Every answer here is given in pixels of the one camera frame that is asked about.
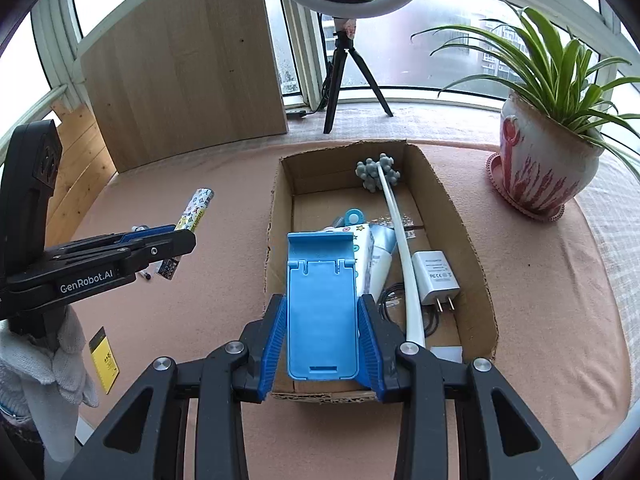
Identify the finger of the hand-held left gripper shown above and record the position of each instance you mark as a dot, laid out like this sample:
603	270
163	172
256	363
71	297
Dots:
170	246
150	231

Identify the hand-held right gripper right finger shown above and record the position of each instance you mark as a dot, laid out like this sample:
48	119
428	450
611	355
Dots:
372	355

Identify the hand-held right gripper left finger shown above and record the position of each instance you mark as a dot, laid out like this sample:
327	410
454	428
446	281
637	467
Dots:
272	355

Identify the patterned tube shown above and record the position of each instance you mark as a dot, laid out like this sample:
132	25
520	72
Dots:
197	205

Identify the blue phone stand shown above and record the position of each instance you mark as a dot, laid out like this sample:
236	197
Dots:
322	320

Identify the small white block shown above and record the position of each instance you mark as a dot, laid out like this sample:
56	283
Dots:
447	352

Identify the star-printed tissue packet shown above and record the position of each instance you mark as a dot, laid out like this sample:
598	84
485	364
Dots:
362	255

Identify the white blue sunscreen bottle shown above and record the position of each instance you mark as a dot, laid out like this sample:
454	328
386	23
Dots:
382	255

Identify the white charger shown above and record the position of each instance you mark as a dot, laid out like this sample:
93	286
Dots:
435	275

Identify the black card with yellow print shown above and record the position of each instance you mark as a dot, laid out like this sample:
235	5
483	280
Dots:
105	365

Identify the white tube with grey cap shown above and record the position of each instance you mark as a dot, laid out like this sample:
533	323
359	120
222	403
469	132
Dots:
338	222

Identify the blue clip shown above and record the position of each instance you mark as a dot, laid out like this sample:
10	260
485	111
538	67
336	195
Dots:
355	216

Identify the cardboard box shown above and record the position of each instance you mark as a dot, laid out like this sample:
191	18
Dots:
450	220

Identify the person's left forearm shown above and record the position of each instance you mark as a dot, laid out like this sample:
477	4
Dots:
17	445

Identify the person's left hand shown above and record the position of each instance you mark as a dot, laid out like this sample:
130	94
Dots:
50	375

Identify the pine plank board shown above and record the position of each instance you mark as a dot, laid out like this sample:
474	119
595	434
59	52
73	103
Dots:
85	170

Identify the light oak board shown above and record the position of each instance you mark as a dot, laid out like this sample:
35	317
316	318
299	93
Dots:
185	70

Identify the black tripod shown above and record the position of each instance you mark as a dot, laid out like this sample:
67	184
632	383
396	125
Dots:
337	85

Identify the green spider plant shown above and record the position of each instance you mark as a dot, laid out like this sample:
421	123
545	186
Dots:
565	75

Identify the white window frame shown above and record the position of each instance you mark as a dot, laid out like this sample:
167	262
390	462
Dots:
300	35

